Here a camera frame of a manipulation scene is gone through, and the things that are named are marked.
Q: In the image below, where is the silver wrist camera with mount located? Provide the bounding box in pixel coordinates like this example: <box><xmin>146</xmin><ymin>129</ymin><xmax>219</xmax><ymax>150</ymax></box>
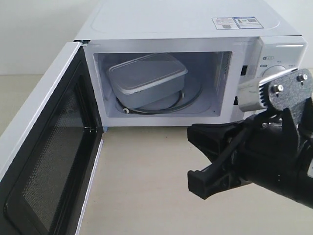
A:
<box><xmin>236</xmin><ymin>68</ymin><xmax>313</xmax><ymax>147</ymax></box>

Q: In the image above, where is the white upper power knob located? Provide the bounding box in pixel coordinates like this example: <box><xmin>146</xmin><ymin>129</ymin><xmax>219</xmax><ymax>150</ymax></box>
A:
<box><xmin>262</xmin><ymin>65</ymin><xmax>286</xmax><ymax>78</ymax></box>

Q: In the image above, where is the printed paper instruction sheet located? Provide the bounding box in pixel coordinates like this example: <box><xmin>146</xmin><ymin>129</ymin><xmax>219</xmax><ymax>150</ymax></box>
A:
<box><xmin>212</xmin><ymin>17</ymin><xmax>264</xmax><ymax>30</ymax></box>

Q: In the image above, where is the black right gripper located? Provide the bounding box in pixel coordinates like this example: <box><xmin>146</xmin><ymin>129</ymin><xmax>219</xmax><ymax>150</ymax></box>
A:
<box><xmin>187</xmin><ymin>116</ymin><xmax>313</xmax><ymax>208</ymax></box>

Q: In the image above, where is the white microwave door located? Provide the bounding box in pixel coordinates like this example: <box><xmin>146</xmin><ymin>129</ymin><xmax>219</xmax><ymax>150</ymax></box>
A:
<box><xmin>0</xmin><ymin>42</ymin><xmax>103</xmax><ymax>235</ymax></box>

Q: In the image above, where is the glass turntable plate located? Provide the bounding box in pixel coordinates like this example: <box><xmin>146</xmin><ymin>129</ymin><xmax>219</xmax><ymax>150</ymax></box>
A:
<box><xmin>114</xmin><ymin>83</ymin><xmax>217</xmax><ymax>115</ymax></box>

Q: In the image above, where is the translucent plastic lidded container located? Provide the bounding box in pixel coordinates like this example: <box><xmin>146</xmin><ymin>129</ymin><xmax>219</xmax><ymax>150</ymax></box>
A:
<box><xmin>107</xmin><ymin>53</ymin><xmax>188</xmax><ymax>109</ymax></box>

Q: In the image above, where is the white Midea microwave oven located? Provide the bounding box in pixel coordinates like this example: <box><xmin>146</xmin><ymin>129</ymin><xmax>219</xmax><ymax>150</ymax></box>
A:
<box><xmin>75</xmin><ymin>0</ymin><xmax>308</xmax><ymax>128</ymax></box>

